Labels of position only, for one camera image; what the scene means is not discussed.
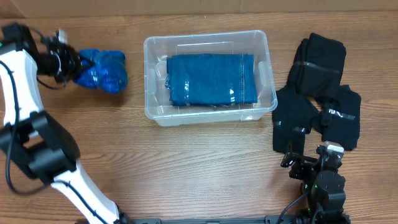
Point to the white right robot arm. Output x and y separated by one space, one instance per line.
322 194

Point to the black garment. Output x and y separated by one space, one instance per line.
292 121
317 68
339 119

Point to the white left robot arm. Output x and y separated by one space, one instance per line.
32 139

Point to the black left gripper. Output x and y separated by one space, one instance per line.
71 62

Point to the black folded garment top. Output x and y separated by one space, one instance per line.
317 68

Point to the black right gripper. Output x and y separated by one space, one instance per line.
302 163

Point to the clear plastic storage bin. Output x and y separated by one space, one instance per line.
158 48

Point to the blue sequined fabric bundle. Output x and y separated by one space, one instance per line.
106 70

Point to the blue denim jeans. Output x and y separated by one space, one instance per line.
211 79

